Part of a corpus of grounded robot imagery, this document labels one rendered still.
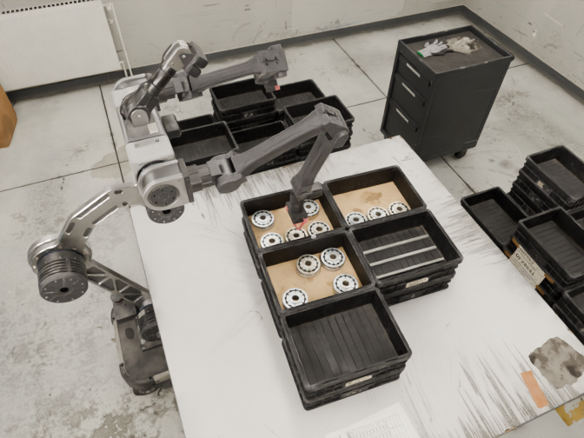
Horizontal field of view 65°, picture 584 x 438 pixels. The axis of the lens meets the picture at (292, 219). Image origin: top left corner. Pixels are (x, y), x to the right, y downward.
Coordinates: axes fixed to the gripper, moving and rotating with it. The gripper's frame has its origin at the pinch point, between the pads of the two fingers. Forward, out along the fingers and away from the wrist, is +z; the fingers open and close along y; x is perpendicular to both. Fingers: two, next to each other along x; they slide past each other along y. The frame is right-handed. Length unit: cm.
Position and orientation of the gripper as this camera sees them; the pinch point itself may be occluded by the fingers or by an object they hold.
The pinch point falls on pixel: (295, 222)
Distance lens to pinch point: 196.0
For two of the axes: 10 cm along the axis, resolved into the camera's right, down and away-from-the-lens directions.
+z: -0.2, 6.4, 7.6
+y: -3.4, -7.2, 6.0
